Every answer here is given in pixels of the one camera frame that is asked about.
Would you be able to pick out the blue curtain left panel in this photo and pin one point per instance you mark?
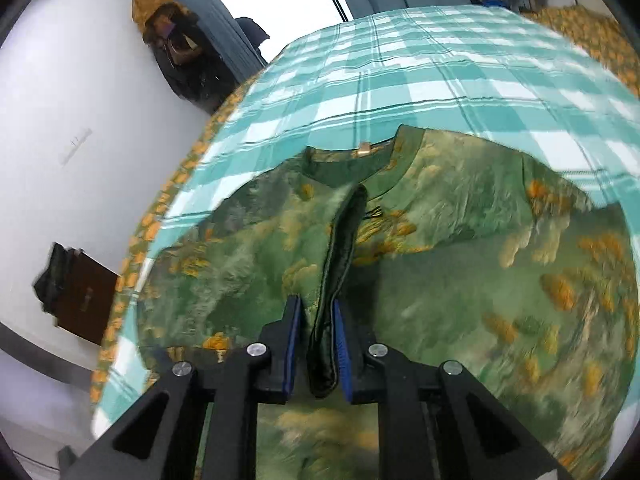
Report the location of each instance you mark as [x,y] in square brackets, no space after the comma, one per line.
[227,37]

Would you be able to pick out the dark brown wooden nightstand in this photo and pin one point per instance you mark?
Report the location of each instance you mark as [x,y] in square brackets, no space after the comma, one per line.
[84,305]

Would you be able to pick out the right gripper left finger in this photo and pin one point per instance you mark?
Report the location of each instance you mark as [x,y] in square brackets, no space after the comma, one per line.
[200,422]

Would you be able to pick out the teal white plaid blanket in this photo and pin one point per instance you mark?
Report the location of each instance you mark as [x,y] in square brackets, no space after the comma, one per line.
[481,71]

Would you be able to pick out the dark cloth on nightstand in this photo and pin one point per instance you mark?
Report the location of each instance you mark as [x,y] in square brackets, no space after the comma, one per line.
[50,283]

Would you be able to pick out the olive orange floral quilt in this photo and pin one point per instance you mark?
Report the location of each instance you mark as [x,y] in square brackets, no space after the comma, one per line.
[601,37]

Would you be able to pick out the green landscape print jacket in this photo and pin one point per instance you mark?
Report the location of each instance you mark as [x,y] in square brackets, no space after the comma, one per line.
[449,247]

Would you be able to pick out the white wall switch plate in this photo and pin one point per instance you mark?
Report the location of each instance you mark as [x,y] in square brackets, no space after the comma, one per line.
[73,145]

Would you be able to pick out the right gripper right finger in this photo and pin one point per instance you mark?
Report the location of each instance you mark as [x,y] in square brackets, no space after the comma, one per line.
[434,422]

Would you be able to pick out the hanging coats with yellow hood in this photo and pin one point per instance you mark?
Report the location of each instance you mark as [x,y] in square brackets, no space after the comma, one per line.
[189,62]

